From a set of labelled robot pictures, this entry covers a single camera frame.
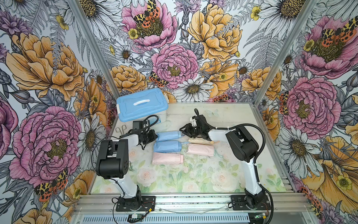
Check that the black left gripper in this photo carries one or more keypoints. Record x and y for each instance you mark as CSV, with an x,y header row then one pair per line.
x,y
153,137

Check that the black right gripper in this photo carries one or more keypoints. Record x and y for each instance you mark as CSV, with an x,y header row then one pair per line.
x,y
184,131

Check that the blue umbrella sleeve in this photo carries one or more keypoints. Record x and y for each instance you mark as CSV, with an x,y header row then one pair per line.
x,y
169,135
167,147

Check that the pink umbrella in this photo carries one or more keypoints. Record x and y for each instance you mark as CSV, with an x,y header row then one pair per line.
x,y
199,149
167,158

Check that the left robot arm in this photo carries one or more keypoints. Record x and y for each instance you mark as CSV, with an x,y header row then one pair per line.
x,y
113,164

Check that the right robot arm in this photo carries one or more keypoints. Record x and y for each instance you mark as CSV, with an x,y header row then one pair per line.
x,y
247,141

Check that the near beige umbrella in sleeve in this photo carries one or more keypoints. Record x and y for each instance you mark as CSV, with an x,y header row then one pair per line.
x,y
201,141

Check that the blue lidded plastic storage box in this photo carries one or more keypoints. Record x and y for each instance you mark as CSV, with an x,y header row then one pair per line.
x,y
139,105

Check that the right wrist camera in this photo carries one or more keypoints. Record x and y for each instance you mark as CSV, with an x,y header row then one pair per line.
x,y
193,121

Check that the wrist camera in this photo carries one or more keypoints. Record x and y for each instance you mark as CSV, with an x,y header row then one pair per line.
x,y
137,125
193,121

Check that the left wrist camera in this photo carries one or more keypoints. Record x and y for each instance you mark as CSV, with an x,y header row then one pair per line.
x,y
137,125

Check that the metal wire tongs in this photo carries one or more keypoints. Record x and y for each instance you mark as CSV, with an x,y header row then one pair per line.
x,y
121,130

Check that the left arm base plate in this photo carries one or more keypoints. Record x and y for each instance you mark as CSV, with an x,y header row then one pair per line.
x,y
143,203

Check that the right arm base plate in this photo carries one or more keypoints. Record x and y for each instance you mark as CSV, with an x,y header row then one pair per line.
x,y
249,203

